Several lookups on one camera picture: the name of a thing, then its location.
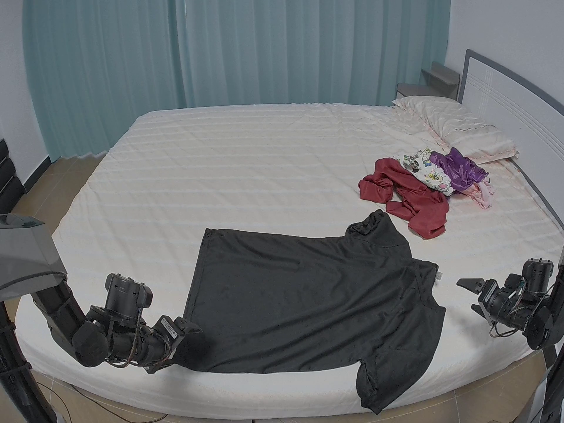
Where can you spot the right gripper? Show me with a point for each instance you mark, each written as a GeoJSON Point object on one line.
{"type": "Point", "coordinates": [506, 309]}

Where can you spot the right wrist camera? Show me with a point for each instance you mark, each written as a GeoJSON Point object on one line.
{"type": "Point", "coordinates": [514, 281]}

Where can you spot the pink garment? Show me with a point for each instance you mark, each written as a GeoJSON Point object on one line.
{"type": "Point", "coordinates": [484, 196]}

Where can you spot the dark red garment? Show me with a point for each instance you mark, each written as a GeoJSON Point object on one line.
{"type": "Point", "coordinates": [423, 209]}

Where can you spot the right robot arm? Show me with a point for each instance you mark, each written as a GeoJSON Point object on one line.
{"type": "Point", "coordinates": [541, 329]}

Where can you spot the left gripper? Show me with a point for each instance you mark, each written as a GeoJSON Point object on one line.
{"type": "Point", "coordinates": [141, 346]}

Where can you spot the black T-shirt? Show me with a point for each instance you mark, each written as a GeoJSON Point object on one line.
{"type": "Point", "coordinates": [308, 298]}

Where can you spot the black chest of drawers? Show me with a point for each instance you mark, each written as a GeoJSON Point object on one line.
{"type": "Point", "coordinates": [9, 179]}

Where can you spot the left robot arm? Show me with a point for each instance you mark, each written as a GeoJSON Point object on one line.
{"type": "Point", "coordinates": [57, 309]}

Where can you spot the grey bedside table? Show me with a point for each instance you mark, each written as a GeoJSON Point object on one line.
{"type": "Point", "coordinates": [434, 85]}

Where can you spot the blue-green curtain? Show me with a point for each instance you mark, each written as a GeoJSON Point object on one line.
{"type": "Point", "coordinates": [220, 38]}

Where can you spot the cream pillow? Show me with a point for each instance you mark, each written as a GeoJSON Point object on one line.
{"type": "Point", "coordinates": [458, 126]}

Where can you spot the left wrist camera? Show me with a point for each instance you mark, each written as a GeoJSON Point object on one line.
{"type": "Point", "coordinates": [172, 328]}

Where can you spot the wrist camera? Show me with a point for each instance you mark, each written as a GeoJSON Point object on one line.
{"type": "Point", "coordinates": [172, 328]}
{"type": "Point", "coordinates": [514, 281]}

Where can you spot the white printed garment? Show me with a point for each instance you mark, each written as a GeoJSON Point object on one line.
{"type": "Point", "coordinates": [425, 172]}

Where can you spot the purple garment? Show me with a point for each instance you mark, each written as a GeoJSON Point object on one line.
{"type": "Point", "coordinates": [458, 168]}

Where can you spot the bed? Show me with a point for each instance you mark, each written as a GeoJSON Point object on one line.
{"type": "Point", "coordinates": [246, 170]}

